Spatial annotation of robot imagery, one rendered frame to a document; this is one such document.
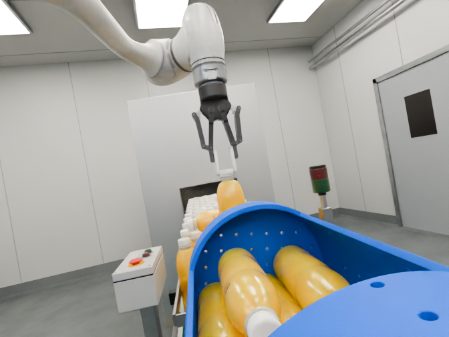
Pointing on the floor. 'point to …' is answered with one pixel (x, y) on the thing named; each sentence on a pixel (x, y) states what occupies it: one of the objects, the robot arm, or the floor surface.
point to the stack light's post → (325, 214)
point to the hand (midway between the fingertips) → (224, 161)
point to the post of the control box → (151, 321)
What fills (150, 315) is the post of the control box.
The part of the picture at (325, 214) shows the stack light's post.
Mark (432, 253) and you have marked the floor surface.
